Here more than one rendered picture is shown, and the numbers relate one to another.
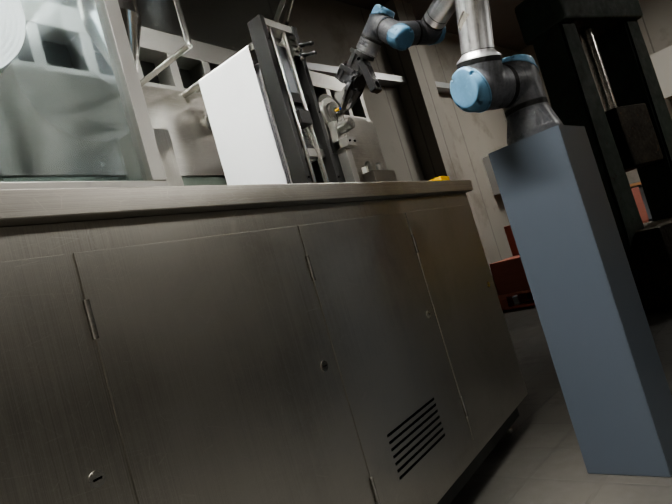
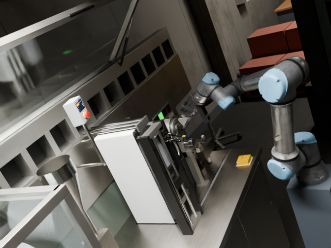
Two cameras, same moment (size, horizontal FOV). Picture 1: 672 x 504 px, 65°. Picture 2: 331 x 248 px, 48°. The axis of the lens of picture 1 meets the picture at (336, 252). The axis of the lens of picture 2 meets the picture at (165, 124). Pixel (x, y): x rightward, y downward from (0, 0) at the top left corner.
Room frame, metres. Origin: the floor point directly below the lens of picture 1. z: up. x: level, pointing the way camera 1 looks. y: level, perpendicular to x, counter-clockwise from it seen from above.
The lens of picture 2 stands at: (-0.03, -0.07, 2.00)
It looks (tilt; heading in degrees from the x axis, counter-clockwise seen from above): 20 degrees down; 0
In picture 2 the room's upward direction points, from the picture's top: 24 degrees counter-clockwise
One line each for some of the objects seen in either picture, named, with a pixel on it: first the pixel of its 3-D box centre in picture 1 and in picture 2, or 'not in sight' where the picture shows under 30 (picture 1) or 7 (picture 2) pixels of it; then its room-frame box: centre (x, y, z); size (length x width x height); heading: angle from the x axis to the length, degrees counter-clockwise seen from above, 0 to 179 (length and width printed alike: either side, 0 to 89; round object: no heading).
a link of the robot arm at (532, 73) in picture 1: (516, 83); (303, 147); (1.46, -0.61, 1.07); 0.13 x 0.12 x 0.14; 117
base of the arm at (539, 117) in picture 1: (530, 122); (310, 167); (1.46, -0.62, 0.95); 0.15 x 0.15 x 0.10
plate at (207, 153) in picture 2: (344, 194); (181, 152); (2.08, -0.09, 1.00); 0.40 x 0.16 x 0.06; 54
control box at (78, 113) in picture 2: not in sight; (78, 110); (1.41, 0.22, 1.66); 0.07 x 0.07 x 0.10; 71
